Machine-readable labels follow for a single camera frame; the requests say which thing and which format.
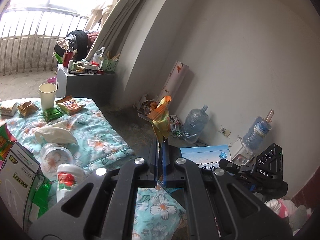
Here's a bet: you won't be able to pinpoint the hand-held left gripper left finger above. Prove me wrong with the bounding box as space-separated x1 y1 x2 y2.
28 140 160 240

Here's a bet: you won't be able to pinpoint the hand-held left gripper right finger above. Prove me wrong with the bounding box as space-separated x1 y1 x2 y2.
162 141 293 240

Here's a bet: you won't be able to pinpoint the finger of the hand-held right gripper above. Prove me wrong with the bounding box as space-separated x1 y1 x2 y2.
234 174 256 190
220 158 256 175

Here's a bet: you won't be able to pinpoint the blue white medicine box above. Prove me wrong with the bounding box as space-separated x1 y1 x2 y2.
180 144 233 178

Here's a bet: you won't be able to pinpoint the orange yellow snack wrapper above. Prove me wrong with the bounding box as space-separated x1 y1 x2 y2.
147 95 173 142

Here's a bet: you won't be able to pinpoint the pink white cloth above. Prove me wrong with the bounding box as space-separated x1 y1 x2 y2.
265 197 314 228

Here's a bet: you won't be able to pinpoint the blue water bottle with pump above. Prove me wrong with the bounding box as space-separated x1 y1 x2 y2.
243 109 274 152

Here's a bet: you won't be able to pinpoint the clear empty water jug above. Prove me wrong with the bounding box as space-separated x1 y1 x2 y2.
181 104 209 144

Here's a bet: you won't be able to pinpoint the dark snack bag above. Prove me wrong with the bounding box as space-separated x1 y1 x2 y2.
138 99 160 117

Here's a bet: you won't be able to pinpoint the floral blue blanket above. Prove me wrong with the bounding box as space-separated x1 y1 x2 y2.
0 97 187 240

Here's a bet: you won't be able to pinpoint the floral paper roll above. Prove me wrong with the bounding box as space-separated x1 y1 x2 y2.
158 60 190 108

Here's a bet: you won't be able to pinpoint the white bottle with red label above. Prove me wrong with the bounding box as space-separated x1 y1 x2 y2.
56 163 85 203

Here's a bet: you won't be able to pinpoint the clear plastic cup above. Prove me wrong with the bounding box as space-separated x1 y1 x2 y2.
40 142 74 182

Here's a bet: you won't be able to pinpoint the crumpled white tissue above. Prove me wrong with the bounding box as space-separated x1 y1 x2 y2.
34 120 78 146

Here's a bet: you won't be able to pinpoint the orange snack packet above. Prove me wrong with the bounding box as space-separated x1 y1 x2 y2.
55 95 85 116

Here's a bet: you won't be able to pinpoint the grey cabinet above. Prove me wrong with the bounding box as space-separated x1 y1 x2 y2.
57 63 118 98

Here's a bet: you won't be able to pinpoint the green plastic organiser basket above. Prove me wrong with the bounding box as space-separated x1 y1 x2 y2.
101 58 119 73

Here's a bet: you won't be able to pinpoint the small green snack packet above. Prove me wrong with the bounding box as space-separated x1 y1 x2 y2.
42 107 65 123

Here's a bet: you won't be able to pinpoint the shiny green wrapper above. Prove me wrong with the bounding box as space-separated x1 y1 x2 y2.
30 175 53 220

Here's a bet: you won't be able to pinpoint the white plastic bag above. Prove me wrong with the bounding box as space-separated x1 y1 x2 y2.
92 47 105 64

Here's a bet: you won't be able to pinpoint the white paper cup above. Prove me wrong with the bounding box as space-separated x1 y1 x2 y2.
38 82 57 111

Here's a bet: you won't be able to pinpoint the beige curtain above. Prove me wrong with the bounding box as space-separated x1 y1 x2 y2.
85 0 180 80

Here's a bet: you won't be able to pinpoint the white box with green label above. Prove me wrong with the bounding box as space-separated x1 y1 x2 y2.
0 141 42 232

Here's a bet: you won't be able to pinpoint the red thermos bottle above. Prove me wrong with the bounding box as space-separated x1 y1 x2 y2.
62 47 74 67

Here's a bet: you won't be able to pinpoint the black clothes pile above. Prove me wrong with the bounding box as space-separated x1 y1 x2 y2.
65 29 89 55

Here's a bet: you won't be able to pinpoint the white brown snack packet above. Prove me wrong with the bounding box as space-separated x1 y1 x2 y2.
0 102 18 117

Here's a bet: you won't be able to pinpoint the hanging beige garment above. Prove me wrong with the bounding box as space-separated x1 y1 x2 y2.
89 0 125 27

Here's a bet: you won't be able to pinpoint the metal window railing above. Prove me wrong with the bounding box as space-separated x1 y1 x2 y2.
0 6 90 75

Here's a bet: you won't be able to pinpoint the tangled cables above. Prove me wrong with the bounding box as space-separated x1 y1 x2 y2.
170 115 185 138

